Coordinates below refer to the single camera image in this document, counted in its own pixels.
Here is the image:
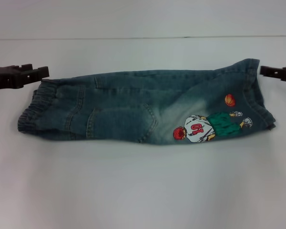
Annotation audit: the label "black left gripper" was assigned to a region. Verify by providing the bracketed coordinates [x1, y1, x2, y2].
[0, 63, 50, 93]

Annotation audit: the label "blue denim shorts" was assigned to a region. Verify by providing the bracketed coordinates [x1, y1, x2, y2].
[17, 58, 277, 145]

